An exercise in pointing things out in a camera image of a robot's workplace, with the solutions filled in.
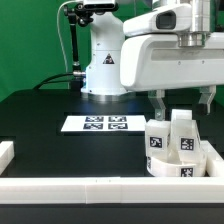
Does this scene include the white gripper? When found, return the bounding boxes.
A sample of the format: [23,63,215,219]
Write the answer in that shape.
[120,33,224,121]

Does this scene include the white round stool seat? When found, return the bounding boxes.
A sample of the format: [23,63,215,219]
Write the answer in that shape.
[146,156,207,177]

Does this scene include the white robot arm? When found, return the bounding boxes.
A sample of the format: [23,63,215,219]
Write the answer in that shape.
[82,0,224,120]

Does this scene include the white marker sheet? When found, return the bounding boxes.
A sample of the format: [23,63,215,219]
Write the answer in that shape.
[61,115,146,132]

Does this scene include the white U-shaped fence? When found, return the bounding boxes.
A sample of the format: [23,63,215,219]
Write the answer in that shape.
[0,141,224,204]

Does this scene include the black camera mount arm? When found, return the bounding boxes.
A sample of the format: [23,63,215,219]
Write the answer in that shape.
[64,3,93,87]

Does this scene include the black cables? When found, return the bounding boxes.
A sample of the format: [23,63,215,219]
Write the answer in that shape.
[32,72,84,90]

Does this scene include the white cable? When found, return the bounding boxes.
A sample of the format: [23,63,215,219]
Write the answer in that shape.
[56,0,84,74]

